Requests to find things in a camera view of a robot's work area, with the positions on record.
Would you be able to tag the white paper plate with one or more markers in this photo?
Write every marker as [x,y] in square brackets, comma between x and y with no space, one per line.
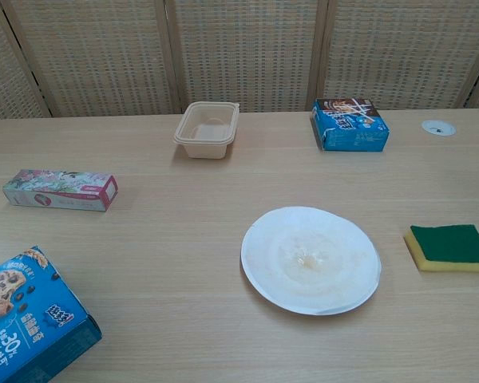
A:
[311,259]

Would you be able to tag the green and yellow sponge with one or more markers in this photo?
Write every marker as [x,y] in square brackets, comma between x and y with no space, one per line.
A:
[451,243]

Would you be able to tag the beige plastic food container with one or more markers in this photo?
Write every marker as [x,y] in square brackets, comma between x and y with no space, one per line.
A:
[205,135]

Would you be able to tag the blue biscuit stick box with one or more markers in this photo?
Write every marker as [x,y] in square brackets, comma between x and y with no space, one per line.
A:
[351,127]

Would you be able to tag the floral cling wrap box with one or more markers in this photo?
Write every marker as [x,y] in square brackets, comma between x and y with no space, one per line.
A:
[60,191]

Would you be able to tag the blue chocolate chip cookie box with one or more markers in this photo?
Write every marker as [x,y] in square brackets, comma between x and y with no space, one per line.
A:
[24,319]

